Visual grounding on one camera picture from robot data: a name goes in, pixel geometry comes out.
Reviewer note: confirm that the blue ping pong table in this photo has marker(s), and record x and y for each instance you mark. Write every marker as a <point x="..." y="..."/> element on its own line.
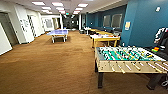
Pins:
<point x="58" y="32"/>

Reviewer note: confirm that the glass wall window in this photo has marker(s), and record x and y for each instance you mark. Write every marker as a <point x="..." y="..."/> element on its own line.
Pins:
<point x="116" y="20"/>
<point x="106" y="21"/>

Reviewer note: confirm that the small colourful object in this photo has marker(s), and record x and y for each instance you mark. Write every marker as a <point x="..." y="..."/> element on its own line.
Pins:
<point x="155" y="49"/>

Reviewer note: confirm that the green foosball table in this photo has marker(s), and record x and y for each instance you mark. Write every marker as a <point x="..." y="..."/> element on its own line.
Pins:
<point x="126" y="60"/>

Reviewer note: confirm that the yellow framed wall notice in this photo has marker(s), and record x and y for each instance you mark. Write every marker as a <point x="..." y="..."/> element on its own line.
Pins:
<point x="127" y="25"/>

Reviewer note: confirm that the small white table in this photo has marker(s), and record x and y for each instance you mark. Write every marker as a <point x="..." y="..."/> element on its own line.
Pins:
<point x="87" y="30"/>

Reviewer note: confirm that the ceiling light panel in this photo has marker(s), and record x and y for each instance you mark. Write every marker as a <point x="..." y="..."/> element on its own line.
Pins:
<point x="82" y="5"/>
<point x="78" y="9"/>
<point x="46" y="8"/>
<point x="60" y="8"/>
<point x="38" y="3"/>
<point x="57" y="4"/>

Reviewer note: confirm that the yellow air hockey table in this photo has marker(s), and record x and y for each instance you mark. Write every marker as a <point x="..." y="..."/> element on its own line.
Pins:
<point x="105" y="39"/>

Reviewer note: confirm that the long yellow wooden table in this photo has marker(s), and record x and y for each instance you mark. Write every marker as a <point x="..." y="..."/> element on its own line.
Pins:
<point x="98" y="31"/>

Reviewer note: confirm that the white double door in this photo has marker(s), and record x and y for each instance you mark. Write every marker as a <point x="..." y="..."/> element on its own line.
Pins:
<point x="5" y="40"/>

